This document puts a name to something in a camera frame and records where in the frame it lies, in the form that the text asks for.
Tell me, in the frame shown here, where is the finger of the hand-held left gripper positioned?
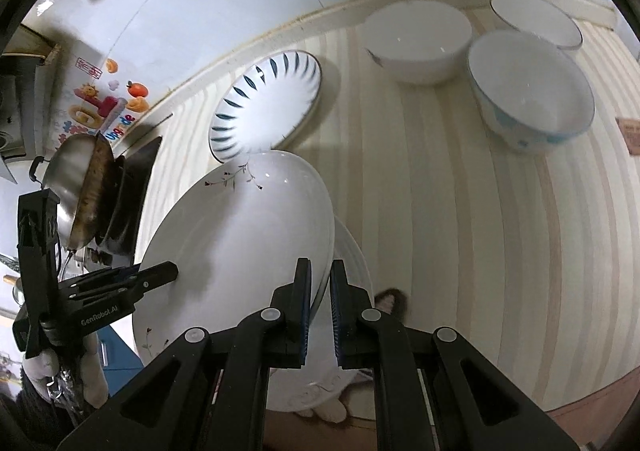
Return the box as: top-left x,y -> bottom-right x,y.
132,261 -> 179,292
70,265 -> 142,289

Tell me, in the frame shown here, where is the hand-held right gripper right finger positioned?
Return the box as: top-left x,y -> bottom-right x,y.
329,258 -> 596,451

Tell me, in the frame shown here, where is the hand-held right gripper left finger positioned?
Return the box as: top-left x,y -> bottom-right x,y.
57,258 -> 313,451

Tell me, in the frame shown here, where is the white plate twig print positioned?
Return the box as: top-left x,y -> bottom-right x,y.
270,218 -> 375,413
131,150 -> 336,414

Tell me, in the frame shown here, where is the white plate blue leaf pattern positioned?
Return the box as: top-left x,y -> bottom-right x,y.
208,50 -> 322,163

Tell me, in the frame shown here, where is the white bowl red flower print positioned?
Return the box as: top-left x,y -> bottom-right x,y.
361,0 -> 472,85

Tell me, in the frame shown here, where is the white bowl blue print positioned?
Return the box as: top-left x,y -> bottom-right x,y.
467,30 -> 596,155

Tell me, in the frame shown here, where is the white bowl dark rim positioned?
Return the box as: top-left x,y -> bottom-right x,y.
489,0 -> 584,51

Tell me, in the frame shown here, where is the person's left forearm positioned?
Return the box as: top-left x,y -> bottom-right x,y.
0,381 -> 96,451

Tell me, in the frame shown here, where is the person's left hand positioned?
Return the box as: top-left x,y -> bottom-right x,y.
22,331 -> 110,409

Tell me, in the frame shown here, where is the dark furry slipper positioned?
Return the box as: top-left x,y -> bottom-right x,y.
372,287 -> 408,327

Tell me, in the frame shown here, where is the blue cabinet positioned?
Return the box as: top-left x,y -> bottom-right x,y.
97,321 -> 143,372

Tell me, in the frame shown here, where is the black gas stove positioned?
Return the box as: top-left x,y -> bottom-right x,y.
92,135 -> 163,257

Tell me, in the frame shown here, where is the steel wok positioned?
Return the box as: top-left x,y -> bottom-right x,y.
27,131 -> 118,252

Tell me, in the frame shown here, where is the striped countertop mat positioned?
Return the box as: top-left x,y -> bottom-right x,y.
135,6 -> 640,412

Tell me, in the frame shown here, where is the grey range hood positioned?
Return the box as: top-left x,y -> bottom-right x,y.
0,26 -> 56,182

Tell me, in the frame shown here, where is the brown label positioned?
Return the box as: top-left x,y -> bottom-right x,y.
616,117 -> 640,157

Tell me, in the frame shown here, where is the colourful fruit wall sticker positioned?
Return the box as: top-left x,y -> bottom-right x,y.
55,56 -> 151,147

